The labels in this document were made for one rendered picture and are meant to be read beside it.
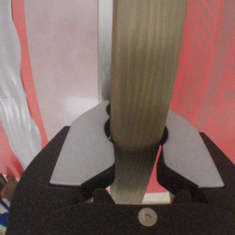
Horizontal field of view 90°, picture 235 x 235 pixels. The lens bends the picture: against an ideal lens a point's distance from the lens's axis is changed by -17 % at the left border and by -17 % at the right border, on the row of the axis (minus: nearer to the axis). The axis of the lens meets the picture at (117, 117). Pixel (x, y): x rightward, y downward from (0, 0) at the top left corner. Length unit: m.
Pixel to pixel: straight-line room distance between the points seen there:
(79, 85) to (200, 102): 0.15
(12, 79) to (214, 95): 0.26
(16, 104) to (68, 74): 0.09
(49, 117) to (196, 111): 0.20
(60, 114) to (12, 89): 0.07
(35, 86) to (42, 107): 0.03
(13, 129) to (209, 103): 0.29
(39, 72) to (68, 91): 0.04
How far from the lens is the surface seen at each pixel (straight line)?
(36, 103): 0.21
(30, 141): 0.25
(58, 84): 0.18
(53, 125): 0.21
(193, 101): 0.19
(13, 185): 0.33
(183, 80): 0.18
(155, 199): 0.35
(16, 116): 0.23
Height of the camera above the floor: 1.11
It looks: 60 degrees down
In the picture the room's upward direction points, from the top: 175 degrees counter-clockwise
